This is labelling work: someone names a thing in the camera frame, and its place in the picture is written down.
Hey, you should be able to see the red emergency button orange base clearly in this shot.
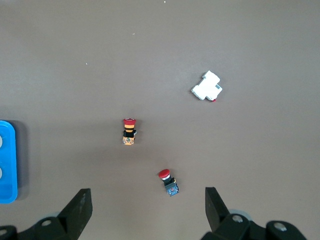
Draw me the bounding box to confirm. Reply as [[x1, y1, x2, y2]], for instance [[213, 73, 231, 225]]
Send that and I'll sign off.
[[121, 117, 138, 146]]

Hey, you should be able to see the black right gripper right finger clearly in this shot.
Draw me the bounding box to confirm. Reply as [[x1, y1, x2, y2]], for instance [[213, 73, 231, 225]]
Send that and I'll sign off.
[[201, 186, 307, 240]]

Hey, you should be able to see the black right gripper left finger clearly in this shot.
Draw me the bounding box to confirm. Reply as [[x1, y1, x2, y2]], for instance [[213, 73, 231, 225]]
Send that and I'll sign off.
[[0, 188, 94, 240]]

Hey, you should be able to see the blue plastic tray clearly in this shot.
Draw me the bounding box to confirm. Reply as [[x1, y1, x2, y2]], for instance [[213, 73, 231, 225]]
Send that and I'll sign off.
[[0, 119, 19, 205]]

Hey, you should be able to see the white circuit breaker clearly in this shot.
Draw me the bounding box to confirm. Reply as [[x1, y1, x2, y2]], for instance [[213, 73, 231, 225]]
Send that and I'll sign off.
[[190, 70, 223, 102]]

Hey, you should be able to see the red push button black base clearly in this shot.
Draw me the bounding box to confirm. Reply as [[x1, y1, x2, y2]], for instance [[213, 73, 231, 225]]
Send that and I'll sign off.
[[157, 168, 180, 197]]

